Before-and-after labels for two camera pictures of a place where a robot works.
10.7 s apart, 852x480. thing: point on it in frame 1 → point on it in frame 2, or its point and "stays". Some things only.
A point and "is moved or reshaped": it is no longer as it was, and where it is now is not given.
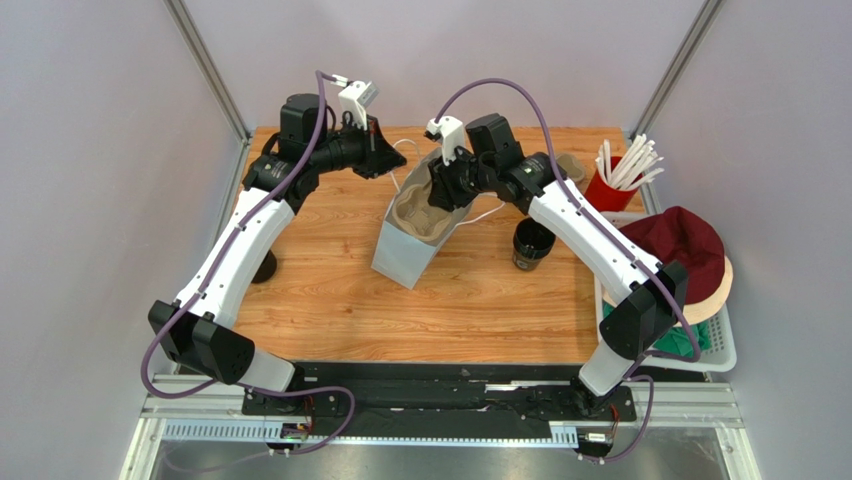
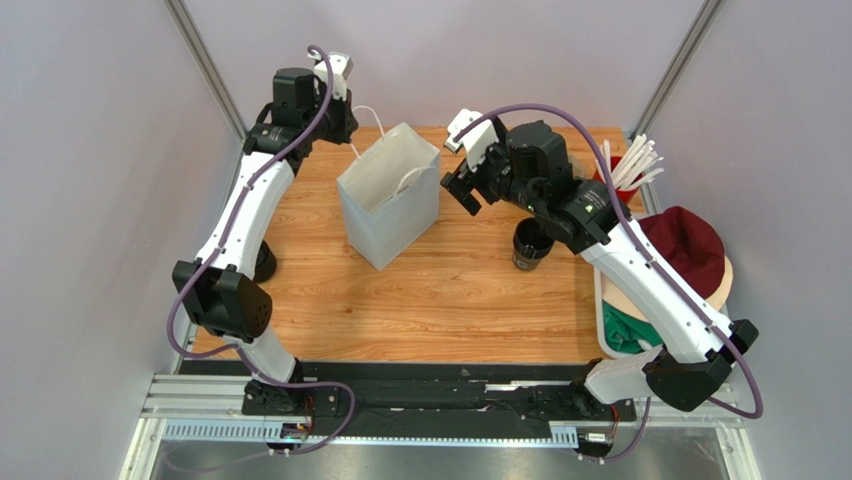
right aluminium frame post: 675,69 stays
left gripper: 378,157 → 347,123
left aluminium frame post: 194,39 stays
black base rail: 570,397 stays
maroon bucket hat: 677,234 stays
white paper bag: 413,228 is moved or reshaped
